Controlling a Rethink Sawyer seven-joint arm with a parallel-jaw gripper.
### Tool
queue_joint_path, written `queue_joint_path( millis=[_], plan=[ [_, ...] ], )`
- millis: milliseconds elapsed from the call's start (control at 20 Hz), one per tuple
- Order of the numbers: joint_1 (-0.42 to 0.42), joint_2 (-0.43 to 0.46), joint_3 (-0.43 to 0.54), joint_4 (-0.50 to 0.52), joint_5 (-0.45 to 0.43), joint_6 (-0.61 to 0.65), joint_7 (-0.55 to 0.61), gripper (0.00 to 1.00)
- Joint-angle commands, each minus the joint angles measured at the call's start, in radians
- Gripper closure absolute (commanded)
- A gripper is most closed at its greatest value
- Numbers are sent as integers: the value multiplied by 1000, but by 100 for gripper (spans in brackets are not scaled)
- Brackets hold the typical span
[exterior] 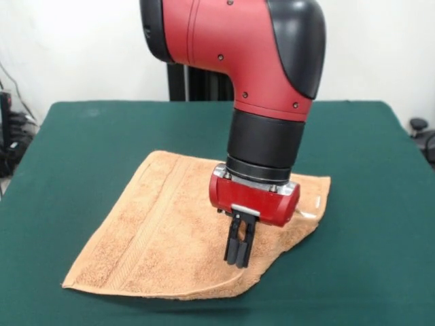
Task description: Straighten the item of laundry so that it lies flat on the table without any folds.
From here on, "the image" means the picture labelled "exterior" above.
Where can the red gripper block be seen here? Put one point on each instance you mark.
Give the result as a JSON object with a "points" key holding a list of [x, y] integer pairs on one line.
{"points": [[251, 202]]}

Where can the tan terry towel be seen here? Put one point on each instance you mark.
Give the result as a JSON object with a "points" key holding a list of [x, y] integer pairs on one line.
{"points": [[163, 231]]}

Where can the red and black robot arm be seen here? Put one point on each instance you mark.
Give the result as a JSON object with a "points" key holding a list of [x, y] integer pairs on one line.
{"points": [[244, 61]]}

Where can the dark green table cloth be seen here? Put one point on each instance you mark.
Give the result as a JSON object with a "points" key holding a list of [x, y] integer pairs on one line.
{"points": [[357, 271]]}

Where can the black chair base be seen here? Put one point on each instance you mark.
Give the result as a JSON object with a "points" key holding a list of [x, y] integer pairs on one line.
{"points": [[423, 136]]}

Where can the black box device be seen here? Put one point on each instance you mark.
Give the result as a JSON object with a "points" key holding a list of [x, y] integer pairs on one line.
{"points": [[5, 112]]}

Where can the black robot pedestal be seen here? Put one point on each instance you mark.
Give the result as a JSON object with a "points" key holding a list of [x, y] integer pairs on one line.
{"points": [[200, 85]]}

